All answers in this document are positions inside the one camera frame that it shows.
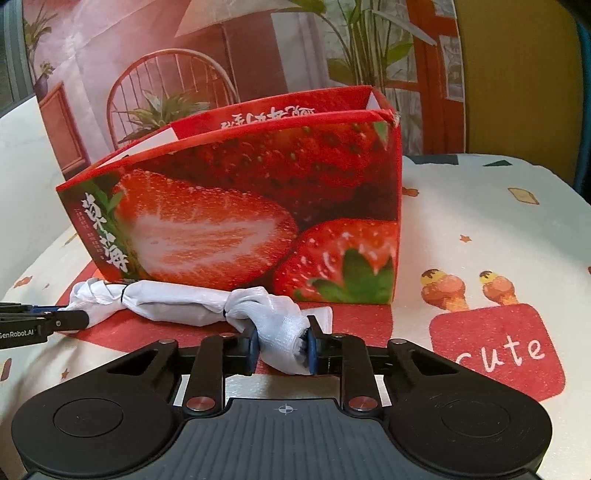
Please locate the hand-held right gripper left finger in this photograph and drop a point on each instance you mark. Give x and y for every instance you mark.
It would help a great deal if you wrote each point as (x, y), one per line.
(252, 351)

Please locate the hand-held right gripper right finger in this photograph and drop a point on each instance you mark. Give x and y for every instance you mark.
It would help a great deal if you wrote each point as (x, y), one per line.
(314, 351)

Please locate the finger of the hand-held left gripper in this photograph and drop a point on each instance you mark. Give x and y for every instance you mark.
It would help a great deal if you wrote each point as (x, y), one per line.
(67, 321)
(32, 310)

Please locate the white twisted cloth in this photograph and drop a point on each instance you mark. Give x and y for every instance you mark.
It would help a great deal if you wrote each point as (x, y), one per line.
(184, 307)

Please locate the red strawberry cardboard box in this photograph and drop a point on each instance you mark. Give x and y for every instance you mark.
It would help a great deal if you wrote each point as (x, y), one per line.
(240, 207)

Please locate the black elastic band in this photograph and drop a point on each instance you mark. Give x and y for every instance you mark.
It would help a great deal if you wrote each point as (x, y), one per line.
(226, 312)
(123, 295)

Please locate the white marble board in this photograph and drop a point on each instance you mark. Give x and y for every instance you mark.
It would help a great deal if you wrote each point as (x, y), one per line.
(23, 194)

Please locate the printed blanket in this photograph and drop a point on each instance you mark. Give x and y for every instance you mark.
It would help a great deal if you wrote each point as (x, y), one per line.
(485, 230)

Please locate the dark window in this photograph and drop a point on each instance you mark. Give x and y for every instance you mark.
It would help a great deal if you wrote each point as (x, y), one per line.
(14, 50)

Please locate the blue curtain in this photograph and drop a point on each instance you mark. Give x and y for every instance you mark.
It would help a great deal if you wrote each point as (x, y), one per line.
(584, 115)

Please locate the wall poster of room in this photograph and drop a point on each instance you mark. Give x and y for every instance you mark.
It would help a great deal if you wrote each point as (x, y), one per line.
(184, 55)

